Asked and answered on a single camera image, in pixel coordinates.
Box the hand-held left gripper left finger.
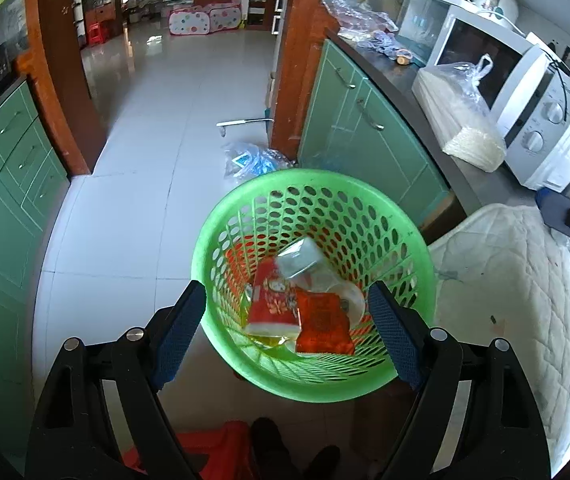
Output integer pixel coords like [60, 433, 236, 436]
[25, 280, 207, 480]

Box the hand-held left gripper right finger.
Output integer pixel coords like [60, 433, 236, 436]
[367, 281, 552, 480]

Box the clear plastic cup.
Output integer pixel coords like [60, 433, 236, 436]
[310, 267, 366, 326]

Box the red snack packet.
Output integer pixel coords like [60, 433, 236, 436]
[295, 290, 356, 356]

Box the red paper cup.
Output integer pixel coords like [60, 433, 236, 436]
[244, 259, 302, 339]

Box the white paper cup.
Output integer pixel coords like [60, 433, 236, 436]
[277, 236, 324, 281]

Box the green plastic mesh basket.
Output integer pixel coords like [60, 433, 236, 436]
[191, 169, 438, 403]

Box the white quilted cloth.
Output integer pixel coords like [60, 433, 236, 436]
[427, 202, 570, 478]

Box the person's black shoe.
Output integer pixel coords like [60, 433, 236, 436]
[310, 445, 340, 480]
[250, 417, 296, 480]

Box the clear bag of rice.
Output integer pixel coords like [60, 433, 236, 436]
[411, 55, 508, 171]

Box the clear blue plastic bag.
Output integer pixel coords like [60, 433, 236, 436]
[222, 141, 296, 181]

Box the green counter base cabinet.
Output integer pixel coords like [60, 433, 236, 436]
[297, 40, 453, 221]

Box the metal rod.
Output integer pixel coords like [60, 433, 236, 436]
[216, 117, 273, 128]

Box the green drawer cabinet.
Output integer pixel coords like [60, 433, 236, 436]
[0, 80, 70, 431]

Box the blue and white plastic bag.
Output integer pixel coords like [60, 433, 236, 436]
[360, 30, 406, 58]

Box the pink clear plastic bag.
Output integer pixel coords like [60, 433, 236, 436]
[322, 0, 400, 33]

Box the small red plastic stool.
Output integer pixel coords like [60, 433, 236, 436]
[87, 22, 110, 46]

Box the pink polka dot play tent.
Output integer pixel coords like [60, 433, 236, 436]
[207, 4, 242, 34]
[169, 7, 210, 36]

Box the black charger cable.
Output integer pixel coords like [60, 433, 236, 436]
[540, 45, 570, 126]

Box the brown wooden door frame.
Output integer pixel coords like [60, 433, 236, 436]
[25, 0, 330, 176]

